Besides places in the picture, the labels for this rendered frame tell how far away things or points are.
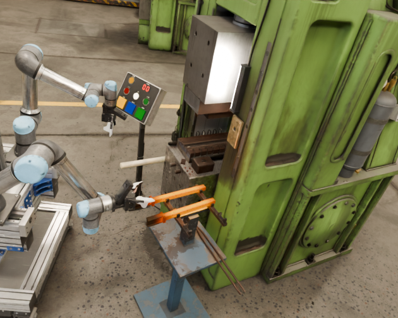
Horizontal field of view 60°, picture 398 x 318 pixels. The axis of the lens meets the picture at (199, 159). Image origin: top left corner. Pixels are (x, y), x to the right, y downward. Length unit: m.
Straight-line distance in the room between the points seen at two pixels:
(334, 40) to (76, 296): 2.22
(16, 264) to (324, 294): 2.23
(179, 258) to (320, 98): 1.15
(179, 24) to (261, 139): 5.16
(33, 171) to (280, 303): 1.99
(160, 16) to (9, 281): 5.36
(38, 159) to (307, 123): 1.39
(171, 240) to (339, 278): 1.66
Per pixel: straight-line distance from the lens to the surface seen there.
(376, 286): 3.34
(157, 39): 6.87
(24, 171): 1.56
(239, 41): 1.89
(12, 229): 2.07
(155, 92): 2.46
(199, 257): 1.95
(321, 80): 1.95
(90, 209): 1.66
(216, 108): 2.07
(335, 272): 3.22
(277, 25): 1.67
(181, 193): 1.88
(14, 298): 2.42
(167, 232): 2.04
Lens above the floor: 2.21
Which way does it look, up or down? 35 degrees down
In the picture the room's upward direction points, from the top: 11 degrees clockwise
